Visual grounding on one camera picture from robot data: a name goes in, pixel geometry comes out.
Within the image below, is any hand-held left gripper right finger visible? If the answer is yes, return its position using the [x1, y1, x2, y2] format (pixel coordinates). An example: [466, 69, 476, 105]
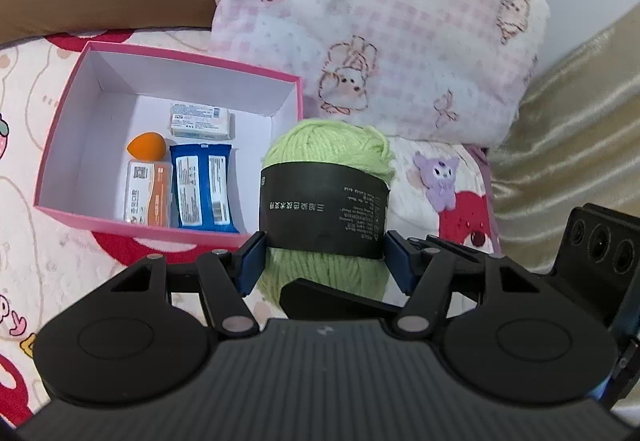
[384, 230, 543, 339]

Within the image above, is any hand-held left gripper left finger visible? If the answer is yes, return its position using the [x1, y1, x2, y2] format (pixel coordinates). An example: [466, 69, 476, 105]
[107, 231, 267, 339]

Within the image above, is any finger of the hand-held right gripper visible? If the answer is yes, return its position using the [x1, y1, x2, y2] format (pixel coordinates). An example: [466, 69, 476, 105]
[425, 235, 501, 262]
[280, 278, 406, 321]

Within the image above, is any blue wet wipe packet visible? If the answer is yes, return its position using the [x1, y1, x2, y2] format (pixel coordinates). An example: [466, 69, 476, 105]
[169, 143, 241, 233]

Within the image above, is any orange white floss case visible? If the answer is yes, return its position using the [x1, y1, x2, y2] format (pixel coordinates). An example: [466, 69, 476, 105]
[123, 160, 173, 227]

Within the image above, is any green yarn ball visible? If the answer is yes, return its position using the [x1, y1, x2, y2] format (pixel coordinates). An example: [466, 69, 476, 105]
[257, 117, 396, 309]

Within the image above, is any white blue-print packet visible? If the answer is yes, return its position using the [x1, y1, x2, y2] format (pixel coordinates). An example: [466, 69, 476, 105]
[169, 103, 236, 140]

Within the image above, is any orange makeup sponge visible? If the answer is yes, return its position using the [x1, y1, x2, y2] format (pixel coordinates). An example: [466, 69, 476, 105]
[126, 133, 166, 162]

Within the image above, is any pink cardboard box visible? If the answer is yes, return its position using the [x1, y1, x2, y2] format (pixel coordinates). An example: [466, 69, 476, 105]
[33, 40, 305, 249]

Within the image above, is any beige striped cloth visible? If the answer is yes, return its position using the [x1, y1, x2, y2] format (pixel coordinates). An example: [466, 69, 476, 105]
[487, 6, 640, 277]

